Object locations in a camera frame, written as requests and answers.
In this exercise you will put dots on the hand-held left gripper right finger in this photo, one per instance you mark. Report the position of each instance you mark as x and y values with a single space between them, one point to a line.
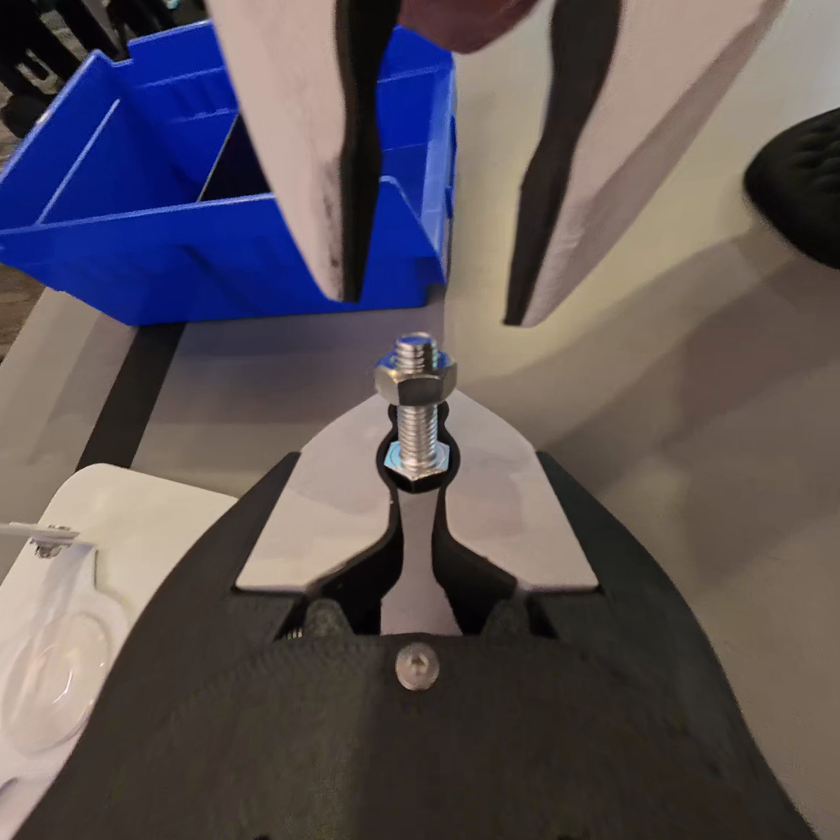
518 518

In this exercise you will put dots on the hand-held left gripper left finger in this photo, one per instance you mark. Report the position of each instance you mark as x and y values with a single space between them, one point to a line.
321 512

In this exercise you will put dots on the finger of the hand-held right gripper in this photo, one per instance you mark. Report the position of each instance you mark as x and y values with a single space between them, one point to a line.
282 98
656 98

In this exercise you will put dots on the silver hex bolt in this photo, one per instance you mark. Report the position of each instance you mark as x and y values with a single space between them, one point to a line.
417 439

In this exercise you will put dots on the silver hex nut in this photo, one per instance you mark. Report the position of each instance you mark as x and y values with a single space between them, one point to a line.
420 390

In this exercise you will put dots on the blue plastic bin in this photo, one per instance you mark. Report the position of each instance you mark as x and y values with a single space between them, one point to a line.
164 262

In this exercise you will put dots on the person's right hand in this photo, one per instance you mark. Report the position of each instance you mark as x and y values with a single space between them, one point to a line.
459 23

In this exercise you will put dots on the black wrist rest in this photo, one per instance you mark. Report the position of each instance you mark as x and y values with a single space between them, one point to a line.
800 190

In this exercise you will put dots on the white metal stand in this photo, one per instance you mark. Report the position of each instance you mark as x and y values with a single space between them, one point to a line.
144 525

